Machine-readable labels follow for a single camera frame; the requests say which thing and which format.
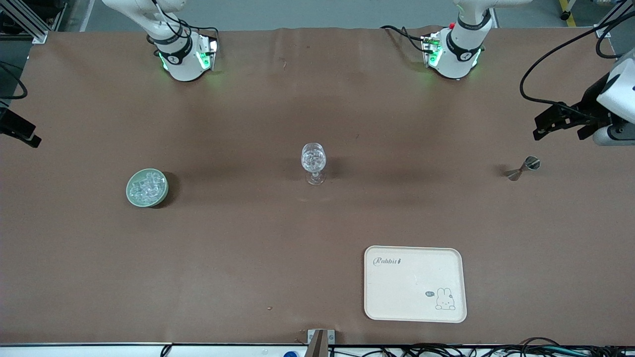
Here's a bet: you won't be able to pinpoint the brown table cover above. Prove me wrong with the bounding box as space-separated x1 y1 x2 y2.
0 27 635 346

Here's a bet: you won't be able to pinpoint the cream rabbit print tray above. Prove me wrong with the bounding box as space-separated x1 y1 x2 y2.
364 245 468 324

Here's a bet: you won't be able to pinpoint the aluminium profile post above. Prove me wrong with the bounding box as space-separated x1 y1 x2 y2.
308 330 328 357

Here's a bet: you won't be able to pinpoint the aluminium frame with black panel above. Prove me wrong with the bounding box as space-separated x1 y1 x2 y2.
0 0 50 44

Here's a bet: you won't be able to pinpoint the black cable bundle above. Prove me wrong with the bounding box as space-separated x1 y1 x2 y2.
330 337 635 357

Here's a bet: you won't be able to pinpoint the black left arm base cable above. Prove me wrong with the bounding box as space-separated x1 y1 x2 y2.
381 25 428 53

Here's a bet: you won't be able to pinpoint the green bowl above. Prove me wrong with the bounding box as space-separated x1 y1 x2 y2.
126 168 169 208

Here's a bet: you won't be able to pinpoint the clear ice cubes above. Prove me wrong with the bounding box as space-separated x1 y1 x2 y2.
129 170 167 204

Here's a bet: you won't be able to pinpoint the steel jigger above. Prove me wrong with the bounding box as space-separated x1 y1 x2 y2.
506 156 541 181

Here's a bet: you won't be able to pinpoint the white table edge rail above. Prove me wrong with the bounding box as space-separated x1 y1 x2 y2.
0 342 635 357

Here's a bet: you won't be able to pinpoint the aluminium frame corner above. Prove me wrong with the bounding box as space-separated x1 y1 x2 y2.
594 0 627 39

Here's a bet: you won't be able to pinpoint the grey metal bracket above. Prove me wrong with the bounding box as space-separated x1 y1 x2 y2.
307 329 336 346

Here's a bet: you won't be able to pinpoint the clear wine glass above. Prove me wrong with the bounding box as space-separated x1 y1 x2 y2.
301 143 328 186

